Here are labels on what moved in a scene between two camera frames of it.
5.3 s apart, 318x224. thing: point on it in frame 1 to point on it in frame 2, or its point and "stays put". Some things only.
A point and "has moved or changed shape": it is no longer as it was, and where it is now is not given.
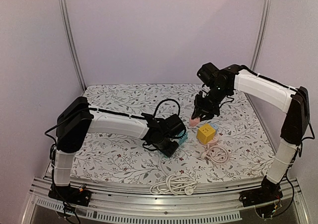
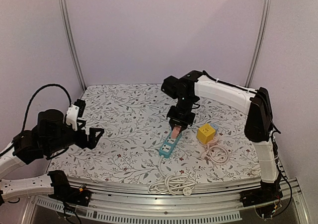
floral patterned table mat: [233, 147] stays put
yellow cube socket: [205, 133] stays put
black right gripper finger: [198, 102] to [172, 123]
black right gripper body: [205, 107] to [181, 119]
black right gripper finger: [210, 114] to [184, 126]
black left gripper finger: [167, 147] to [93, 139]
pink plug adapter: [194, 122] has moved or changed shape
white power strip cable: [174, 185] stays put
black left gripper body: [164, 136] to [60, 143]
